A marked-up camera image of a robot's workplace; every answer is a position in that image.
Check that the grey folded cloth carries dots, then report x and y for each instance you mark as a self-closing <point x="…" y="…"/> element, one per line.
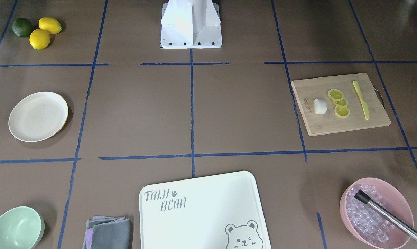
<point x="107" y="232"/>

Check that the cream round plate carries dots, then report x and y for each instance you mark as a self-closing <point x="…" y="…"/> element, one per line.
<point x="38" y="117"/>

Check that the yellow plastic knife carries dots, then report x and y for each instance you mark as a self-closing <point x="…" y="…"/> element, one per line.
<point x="364" y="105"/>

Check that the bamboo cutting board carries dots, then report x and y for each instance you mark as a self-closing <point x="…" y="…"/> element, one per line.
<point x="307" y="90"/>

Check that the lemon slice top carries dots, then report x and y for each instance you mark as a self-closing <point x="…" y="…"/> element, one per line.
<point x="335" y="94"/>

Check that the pink bowl with ice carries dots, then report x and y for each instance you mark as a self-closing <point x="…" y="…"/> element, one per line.
<point x="369" y="226"/>

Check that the white steamed bun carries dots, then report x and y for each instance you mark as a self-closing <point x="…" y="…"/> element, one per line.
<point x="320" y="106"/>

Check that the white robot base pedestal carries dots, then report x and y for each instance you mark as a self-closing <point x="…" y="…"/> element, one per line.
<point x="190" y="24"/>

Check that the yellow lemon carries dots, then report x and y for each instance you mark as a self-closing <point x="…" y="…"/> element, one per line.
<point x="50" y="24"/>
<point x="39" y="39"/>

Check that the lemon slice middle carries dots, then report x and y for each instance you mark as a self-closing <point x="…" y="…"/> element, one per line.
<point x="342" y="103"/>

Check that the lemon slice bottom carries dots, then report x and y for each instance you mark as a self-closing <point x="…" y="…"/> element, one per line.
<point x="341" y="112"/>

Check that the steel muddler black tip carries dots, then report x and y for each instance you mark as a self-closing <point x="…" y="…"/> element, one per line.
<point x="365" y="199"/>

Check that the lemon slice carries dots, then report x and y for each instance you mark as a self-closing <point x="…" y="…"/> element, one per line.
<point x="342" y="103"/>
<point x="335" y="94"/>
<point x="341" y="112"/>

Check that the white bear tray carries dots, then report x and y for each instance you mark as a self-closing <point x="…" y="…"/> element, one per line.
<point x="221" y="211"/>

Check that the mint green bowl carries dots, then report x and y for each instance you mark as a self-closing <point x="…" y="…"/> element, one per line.
<point x="21" y="228"/>

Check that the yellow lemon upper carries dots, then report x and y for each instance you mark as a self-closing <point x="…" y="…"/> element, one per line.
<point x="50" y="24"/>

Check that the yellow lemon lower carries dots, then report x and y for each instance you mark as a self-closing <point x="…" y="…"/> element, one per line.
<point x="39" y="39"/>

